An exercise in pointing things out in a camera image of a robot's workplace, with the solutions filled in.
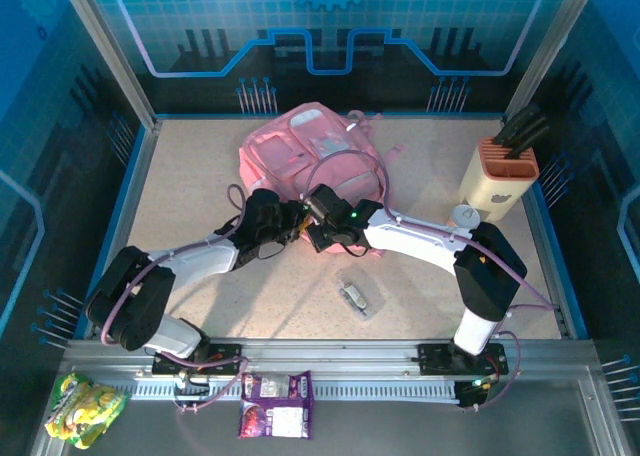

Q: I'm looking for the pink backpack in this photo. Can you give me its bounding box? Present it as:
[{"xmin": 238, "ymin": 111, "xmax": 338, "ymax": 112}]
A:
[{"xmin": 238, "ymin": 101, "xmax": 406, "ymax": 257}]

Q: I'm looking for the small white grey item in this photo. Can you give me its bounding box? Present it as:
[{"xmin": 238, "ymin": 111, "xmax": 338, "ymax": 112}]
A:
[{"xmin": 338, "ymin": 283, "xmax": 369, "ymax": 315}]

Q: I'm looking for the clear plastic case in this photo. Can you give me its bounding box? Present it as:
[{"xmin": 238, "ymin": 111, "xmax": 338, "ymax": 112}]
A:
[{"xmin": 334, "ymin": 268, "xmax": 387, "ymax": 321}]

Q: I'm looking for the purple snack bag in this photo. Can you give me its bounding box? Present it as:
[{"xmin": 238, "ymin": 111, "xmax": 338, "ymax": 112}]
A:
[{"xmin": 238, "ymin": 370, "xmax": 316, "ymax": 441}]

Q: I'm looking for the green yellow snack bag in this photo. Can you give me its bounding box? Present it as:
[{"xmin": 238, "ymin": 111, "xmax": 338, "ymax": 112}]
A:
[{"xmin": 43, "ymin": 372, "xmax": 131, "ymax": 451}]

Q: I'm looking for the beige knife block orange top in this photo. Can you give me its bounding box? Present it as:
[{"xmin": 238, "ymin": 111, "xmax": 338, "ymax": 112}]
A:
[{"xmin": 457, "ymin": 136, "xmax": 541, "ymax": 222}]

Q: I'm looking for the small black connector module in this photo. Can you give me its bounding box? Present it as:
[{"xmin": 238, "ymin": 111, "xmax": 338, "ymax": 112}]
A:
[{"xmin": 173, "ymin": 373, "xmax": 211, "ymax": 413}]

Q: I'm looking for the black control board with LEDs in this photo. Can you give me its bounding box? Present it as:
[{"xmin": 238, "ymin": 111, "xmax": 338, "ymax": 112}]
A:
[{"xmin": 455, "ymin": 375, "xmax": 497, "ymax": 410}]

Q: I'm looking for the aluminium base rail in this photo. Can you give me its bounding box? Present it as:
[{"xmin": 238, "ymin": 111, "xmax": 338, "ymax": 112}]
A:
[{"xmin": 63, "ymin": 338, "xmax": 597, "ymax": 383}]

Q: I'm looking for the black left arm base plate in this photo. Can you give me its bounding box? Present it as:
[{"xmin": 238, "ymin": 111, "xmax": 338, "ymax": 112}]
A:
[{"xmin": 151, "ymin": 343, "xmax": 245, "ymax": 377}]

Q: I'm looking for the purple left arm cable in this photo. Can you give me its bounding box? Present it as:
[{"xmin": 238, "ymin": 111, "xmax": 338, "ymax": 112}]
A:
[{"xmin": 99, "ymin": 183, "xmax": 251, "ymax": 417}]

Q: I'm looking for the grey slotted cable duct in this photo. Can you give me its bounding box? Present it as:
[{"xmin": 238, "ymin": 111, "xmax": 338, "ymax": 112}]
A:
[{"xmin": 113, "ymin": 380, "xmax": 461, "ymax": 403}]

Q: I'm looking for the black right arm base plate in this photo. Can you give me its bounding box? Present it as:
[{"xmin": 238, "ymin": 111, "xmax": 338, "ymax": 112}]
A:
[{"xmin": 417, "ymin": 342, "xmax": 510, "ymax": 377}]

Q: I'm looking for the black handled knife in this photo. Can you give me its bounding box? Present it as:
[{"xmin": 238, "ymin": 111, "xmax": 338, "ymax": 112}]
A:
[
  {"xmin": 499, "ymin": 115, "xmax": 549, "ymax": 150},
  {"xmin": 492, "ymin": 103, "xmax": 541, "ymax": 145},
  {"xmin": 504, "ymin": 125, "xmax": 551, "ymax": 160}
]

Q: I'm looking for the aluminium frame post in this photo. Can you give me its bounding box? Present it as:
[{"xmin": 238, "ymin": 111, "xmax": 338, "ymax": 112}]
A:
[
  {"xmin": 503, "ymin": 0, "xmax": 601, "ymax": 122},
  {"xmin": 54, "ymin": 0, "xmax": 159, "ymax": 130}
]

